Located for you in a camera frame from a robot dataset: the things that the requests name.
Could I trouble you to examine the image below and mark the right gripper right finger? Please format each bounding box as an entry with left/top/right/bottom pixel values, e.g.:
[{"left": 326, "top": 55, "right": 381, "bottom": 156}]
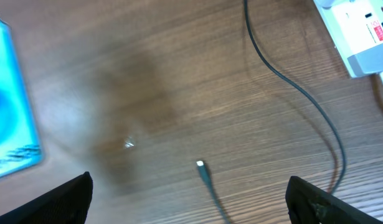
[{"left": 285, "top": 176, "right": 383, "bottom": 224}]

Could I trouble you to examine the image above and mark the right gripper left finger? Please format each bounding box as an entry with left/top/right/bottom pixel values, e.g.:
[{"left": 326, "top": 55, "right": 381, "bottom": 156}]
[{"left": 0, "top": 172, "right": 93, "bottom": 224}]

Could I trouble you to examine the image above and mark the teal screen smartphone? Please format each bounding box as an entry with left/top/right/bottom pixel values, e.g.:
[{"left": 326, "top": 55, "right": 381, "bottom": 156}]
[{"left": 0, "top": 20, "right": 44, "bottom": 178}]

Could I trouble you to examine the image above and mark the black USB charging cable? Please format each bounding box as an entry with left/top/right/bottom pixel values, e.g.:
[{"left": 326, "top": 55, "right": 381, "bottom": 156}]
[{"left": 196, "top": 0, "right": 348, "bottom": 224}]

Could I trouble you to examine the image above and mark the white power strip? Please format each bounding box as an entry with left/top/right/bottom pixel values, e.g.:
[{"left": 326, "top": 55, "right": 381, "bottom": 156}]
[{"left": 313, "top": 0, "right": 383, "bottom": 78}]

